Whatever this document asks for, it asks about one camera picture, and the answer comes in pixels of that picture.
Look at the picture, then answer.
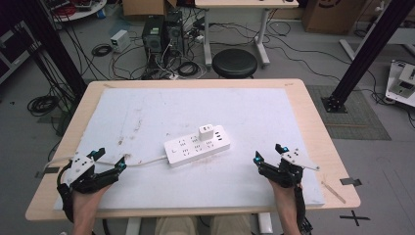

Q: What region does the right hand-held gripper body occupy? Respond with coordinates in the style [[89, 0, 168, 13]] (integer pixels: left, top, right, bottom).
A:
[[257, 148, 321, 189]]

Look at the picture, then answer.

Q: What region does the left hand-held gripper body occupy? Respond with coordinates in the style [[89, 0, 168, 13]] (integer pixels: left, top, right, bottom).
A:
[[63, 153, 119, 195]]

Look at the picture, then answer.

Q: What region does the white charger adapter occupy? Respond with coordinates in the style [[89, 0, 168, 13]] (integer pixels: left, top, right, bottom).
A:
[[198, 123, 215, 142]]

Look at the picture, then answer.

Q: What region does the white power strip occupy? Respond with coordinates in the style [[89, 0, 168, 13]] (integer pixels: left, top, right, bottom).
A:
[[162, 124, 232, 168]]

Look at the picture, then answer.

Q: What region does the person's right hand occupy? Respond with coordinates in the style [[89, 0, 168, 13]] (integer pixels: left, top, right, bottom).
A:
[[268, 178, 303, 213]]

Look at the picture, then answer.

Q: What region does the person's left hand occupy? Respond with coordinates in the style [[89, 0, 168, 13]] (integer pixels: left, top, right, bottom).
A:
[[71, 184, 111, 223]]

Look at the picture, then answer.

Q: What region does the black tape piece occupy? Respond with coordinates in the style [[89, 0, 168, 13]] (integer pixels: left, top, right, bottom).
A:
[[34, 166, 61, 179], [340, 177, 362, 187]]

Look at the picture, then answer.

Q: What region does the thin wooden stick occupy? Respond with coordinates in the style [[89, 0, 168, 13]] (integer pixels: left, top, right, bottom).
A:
[[321, 180, 346, 205]]

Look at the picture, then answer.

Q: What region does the white table leg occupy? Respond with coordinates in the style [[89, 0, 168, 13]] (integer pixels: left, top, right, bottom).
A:
[[257, 212, 274, 235], [125, 217, 142, 235]]

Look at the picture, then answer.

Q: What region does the person's right leg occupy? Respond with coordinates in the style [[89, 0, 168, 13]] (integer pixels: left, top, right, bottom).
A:
[[209, 214, 254, 235]]

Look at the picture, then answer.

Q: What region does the person's leg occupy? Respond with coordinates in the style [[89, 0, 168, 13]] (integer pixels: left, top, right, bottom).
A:
[[155, 216, 199, 235], [209, 214, 254, 235]]

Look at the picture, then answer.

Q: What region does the white foam mat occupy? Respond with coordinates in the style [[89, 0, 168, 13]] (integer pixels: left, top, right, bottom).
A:
[[53, 87, 326, 212]]

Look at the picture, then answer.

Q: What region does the black tape cross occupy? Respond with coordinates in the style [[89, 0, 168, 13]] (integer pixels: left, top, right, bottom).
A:
[[339, 210, 371, 227]]

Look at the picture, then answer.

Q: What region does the person's left leg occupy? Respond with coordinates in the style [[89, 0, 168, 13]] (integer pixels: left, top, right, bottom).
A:
[[155, 216, 199, 235]]

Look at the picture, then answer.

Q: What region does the dark floor mat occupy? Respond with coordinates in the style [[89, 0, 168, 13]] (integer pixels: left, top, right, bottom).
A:
[[306, 85, 392, 141]]

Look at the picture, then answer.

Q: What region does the black round stool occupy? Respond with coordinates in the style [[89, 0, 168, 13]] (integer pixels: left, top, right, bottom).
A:
[[211, 48, 258, 79]]

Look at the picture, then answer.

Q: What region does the black metal stand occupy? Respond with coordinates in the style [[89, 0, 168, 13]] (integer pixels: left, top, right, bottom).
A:
[[13, 0, 88, 99], [321, 0, 415, 114]]

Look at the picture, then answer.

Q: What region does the white power supply box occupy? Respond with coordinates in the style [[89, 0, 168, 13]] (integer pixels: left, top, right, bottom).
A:
[[110, 29, 131, 54]]

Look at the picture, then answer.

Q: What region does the black computer tower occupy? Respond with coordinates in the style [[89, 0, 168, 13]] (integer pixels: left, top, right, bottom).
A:
[[142, 15, 166, 56], [164, 10, 186, 57]]

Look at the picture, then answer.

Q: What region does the white device with panel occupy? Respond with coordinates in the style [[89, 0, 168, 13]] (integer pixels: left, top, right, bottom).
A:
[[385, 59, 415, 108]]

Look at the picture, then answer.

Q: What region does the large cardboard box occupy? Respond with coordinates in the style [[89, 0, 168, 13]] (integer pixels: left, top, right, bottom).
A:
[[301, 0, 369, 35]]

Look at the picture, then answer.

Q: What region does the round white table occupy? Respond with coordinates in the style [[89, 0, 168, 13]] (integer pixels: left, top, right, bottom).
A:
[[42, 0, 108, 24]]

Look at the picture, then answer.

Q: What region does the white desk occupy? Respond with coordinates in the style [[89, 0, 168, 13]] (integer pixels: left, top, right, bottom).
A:
[[194, 0, 300, 69]]

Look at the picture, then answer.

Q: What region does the white power strip cable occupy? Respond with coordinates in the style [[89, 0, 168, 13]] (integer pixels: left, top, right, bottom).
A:
[[42, 155, 169, 168]]

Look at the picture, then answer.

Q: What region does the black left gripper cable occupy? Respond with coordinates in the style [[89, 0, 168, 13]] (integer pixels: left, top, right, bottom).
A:
[[56, 162, 76, 223]]

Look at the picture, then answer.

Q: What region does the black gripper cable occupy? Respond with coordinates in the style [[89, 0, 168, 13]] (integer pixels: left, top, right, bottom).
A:
[[293, 184, 314, 235], [56, 162, 76, 223]]

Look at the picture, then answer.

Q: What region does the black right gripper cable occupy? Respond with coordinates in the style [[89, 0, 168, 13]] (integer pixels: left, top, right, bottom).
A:
[[293, 184, 314, 235]]

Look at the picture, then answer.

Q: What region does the black cable coil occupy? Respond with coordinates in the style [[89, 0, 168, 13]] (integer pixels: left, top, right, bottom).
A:
[[26, 95, 61, 118], [91, 43, 114, 58], [177, 61, 201, 77]]

